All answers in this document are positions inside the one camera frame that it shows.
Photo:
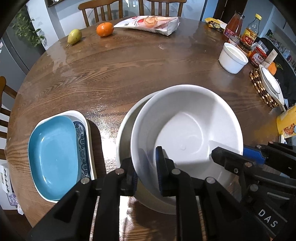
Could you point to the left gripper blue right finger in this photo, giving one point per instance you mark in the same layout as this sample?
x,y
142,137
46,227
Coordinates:
x,y
172,181

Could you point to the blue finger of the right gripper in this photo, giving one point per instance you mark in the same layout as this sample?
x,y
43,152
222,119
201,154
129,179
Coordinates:
x,y
236,164
254,155

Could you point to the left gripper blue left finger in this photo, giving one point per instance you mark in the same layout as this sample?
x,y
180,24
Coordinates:
x,y
129,182

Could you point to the large grey-white bowl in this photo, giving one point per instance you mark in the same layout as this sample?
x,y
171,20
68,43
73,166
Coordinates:
x,y
123,151

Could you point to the medium white bowl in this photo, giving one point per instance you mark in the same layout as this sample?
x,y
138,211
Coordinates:
x,y
188,122

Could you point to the patterned square plate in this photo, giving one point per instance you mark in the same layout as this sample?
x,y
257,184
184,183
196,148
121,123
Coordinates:
x,y
86,165

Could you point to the blue oval dish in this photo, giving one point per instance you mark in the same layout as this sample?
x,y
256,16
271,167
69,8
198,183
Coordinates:
x,y
53,160

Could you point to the small white ramekin cup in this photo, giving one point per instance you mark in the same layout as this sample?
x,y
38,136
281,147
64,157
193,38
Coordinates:
x,y
232,59

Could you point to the yellow food box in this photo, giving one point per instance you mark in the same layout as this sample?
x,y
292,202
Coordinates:
x,y
286,122

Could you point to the beaded wooden trivet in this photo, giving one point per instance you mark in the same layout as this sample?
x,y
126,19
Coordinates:
x,y
259,87

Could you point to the white plate on trivet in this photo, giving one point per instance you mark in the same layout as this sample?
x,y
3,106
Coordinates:
x,y
271,85

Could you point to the orange fruit by jars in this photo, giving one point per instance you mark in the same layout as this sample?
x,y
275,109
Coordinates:
x,y
272,68

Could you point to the red-lid chili jar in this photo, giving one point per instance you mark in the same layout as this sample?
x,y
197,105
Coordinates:
x,y
257,56

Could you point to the dark-lid brown jar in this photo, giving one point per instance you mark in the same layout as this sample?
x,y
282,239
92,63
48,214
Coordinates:
x,y
243,48

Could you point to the small white-lid jar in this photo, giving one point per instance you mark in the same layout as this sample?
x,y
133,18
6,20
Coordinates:
x,y
234,40

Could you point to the yellow-cap oil bottle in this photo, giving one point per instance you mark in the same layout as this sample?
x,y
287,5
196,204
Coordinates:
x,y
251,31

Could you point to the yellow snack packet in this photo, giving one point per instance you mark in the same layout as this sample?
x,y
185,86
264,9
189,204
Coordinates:
x,y
216,24

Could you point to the dark door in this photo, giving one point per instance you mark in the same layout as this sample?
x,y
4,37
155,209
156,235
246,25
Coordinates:
x,y
226,9

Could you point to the orange tangerine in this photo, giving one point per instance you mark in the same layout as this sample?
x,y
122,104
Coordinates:
x,y
105,29

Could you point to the green pear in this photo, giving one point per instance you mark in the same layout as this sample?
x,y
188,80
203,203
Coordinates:
x,y
74,37

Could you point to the wooden chair left side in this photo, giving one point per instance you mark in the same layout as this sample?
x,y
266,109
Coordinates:
x,y
4,88

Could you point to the wooden chair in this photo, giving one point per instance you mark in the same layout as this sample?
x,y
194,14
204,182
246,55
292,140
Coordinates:
x,y
4,88
101,9
161,8

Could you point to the white snack bag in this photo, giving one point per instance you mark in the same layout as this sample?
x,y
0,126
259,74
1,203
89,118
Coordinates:
x,y
164,25

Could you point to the grey refrigerator with magnets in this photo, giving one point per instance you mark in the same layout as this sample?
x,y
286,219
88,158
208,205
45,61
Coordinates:
x,y
17,58

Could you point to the wooden chair back right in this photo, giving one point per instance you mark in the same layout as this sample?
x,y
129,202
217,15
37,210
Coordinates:
x,y
161,8

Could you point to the wooden chair back left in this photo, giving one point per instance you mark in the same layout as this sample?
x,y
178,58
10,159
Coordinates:
x,y
101,9

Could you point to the hanging green vine plant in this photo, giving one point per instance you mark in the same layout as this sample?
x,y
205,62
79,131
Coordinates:
x,y
22,24

